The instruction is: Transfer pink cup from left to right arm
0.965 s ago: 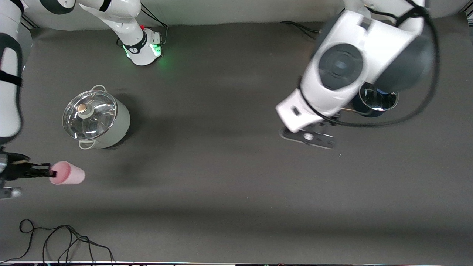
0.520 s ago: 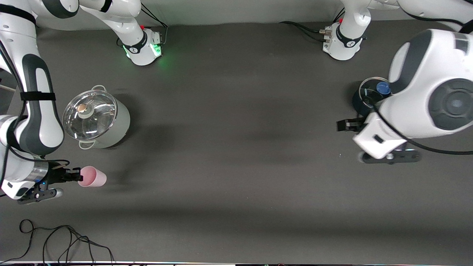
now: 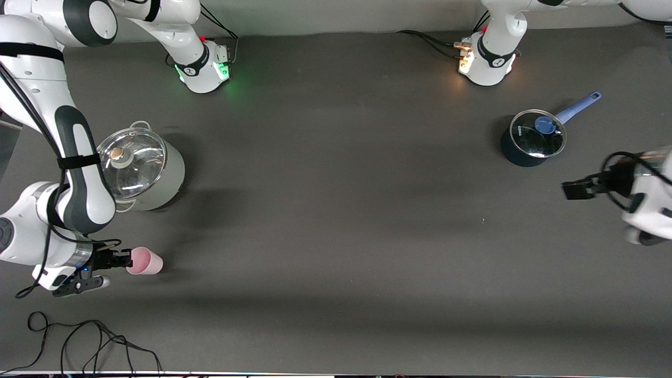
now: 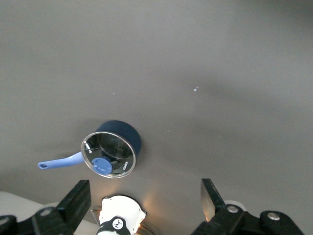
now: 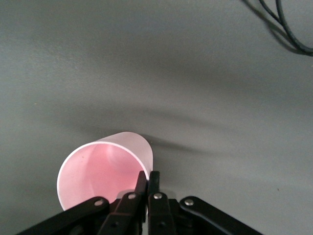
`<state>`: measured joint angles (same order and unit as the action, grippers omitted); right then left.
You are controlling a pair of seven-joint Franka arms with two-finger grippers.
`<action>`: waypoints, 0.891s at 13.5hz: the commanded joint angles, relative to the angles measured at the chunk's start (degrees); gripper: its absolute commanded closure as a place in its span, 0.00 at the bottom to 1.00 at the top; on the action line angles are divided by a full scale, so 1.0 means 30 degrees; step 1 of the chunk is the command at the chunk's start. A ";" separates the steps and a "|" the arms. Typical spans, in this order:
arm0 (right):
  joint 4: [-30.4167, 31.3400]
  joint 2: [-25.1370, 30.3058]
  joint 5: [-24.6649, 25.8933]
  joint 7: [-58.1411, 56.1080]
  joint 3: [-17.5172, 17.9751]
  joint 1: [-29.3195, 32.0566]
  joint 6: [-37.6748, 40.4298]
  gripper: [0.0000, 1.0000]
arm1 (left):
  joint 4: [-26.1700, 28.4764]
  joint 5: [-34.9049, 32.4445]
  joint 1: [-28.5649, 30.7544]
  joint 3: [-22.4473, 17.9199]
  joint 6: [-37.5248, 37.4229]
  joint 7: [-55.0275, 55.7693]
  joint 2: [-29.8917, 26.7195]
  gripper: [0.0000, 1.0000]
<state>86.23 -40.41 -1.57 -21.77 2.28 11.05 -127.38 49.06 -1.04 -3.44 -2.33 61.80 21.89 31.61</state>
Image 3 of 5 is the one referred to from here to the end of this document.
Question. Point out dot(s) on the sage green cooking pot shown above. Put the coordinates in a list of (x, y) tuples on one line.
[(168, 178)]

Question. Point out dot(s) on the pink plastic cup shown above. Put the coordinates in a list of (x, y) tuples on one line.
[(149, 262)]

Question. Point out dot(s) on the glass lid with blue knob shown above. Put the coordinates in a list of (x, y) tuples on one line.
[(530, 142)]

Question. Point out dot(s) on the dark blue saucepan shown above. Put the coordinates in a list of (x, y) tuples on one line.
[(517, 155)]

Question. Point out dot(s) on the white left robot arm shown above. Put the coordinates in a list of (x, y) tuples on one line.
[(488, 76)]

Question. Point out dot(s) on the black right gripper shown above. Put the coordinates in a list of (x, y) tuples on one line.
[(101, 259)]

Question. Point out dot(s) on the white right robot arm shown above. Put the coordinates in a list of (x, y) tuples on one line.
[(26, 84)]

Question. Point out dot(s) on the dark grey table mat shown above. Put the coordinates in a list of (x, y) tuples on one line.
[(336, 236)]

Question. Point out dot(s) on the glass lid with beige knob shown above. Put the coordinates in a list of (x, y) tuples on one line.
[(136, 168)]

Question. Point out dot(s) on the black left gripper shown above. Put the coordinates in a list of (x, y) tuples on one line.
[(615, 181)]

